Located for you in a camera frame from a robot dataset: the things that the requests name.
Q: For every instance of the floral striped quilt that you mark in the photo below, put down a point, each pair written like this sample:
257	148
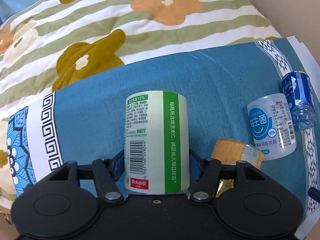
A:
55	43

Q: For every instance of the green label plastic cup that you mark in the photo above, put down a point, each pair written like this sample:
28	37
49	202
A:
156	150

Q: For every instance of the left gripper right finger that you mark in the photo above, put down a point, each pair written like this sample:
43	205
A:
206	173

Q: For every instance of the white label plastic cup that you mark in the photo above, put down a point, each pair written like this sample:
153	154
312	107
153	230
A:
272	126

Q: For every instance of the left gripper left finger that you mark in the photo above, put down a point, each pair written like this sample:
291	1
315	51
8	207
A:
106	173

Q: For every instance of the blue plastic cup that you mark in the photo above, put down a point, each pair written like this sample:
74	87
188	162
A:
297	88

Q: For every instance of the blue patterned cloth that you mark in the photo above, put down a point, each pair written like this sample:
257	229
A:
59	136

